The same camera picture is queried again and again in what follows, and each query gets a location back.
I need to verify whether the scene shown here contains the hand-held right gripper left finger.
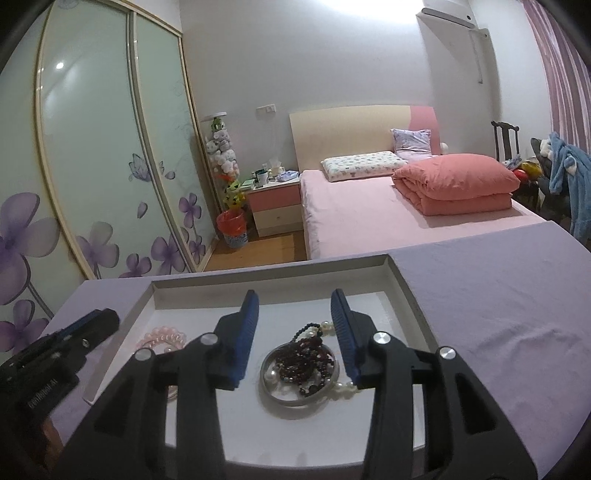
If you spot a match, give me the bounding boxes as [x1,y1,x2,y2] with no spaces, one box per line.
[62,289,260,480]

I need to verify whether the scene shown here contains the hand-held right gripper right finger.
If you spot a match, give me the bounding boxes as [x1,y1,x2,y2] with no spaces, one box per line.
[331,288,529,480]

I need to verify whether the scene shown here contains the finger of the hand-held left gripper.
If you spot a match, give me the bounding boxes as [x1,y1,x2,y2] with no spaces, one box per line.
[25,308,122,371]
[44,311,105,341]

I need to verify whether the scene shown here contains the black bead bracelet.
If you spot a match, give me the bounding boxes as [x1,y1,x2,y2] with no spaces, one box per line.
[289,322,336,398]

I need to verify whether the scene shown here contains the dark red bead bracelet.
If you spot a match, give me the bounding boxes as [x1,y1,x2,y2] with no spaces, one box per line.
[274,339,334,385]

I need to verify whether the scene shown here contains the silver cuff bangle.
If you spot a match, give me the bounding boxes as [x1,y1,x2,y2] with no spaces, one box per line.
[259,343,343,408]

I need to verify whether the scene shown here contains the grey cardboard box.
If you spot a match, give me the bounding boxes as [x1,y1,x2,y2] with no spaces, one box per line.
[82,254,440,465]

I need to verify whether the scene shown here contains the red trash bin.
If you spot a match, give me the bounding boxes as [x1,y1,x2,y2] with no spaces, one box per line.
[216,209,250,250]

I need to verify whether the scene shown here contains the bed with pink sheet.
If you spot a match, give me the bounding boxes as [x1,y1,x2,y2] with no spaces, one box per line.
[300,168,560,262]

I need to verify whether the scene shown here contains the pink and cream nightstand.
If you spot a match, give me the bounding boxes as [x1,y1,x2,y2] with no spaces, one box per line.
[246,177,304,239]

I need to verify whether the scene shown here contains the floral white pillow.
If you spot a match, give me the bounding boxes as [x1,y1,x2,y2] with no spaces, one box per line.
[320,150,407,184]

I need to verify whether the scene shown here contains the floral sliding door wardrobe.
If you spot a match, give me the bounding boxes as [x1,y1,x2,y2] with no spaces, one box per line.
[0,0,219,334]

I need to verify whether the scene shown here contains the stack of plush toys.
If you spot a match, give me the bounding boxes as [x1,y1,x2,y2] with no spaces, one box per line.
[205,113,246,213]

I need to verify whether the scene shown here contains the folded pink quilt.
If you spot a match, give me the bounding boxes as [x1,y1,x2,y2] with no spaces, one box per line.
[392,154,520,217]

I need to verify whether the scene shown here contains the purple pillow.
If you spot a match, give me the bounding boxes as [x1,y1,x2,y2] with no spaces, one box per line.
[390,128,433,162]

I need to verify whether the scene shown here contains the cream and pink headboard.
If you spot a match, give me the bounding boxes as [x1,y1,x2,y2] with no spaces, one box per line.
[288,104,442,174]

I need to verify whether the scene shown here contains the black chair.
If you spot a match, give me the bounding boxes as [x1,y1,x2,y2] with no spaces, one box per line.
[530,137,574,219]

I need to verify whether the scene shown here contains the colourful toys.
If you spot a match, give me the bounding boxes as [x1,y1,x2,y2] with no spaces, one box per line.
[505,156,544,184]

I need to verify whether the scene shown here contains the dark wooden chair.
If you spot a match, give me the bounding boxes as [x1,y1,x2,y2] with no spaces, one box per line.
[490,120,523,162]

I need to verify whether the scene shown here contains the blue garment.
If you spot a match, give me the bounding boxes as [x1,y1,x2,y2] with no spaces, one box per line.
[547,131,591,241]

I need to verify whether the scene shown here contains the white air conditioner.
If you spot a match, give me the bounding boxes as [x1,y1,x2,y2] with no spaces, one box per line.
[416,2,491,85]

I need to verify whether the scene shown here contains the pink curtain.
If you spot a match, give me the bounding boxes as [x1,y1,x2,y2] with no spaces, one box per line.
[523,0,591,154]

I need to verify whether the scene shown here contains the pink bead bracelet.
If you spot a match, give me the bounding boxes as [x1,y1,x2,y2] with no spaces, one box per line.
[134,325,188,400]

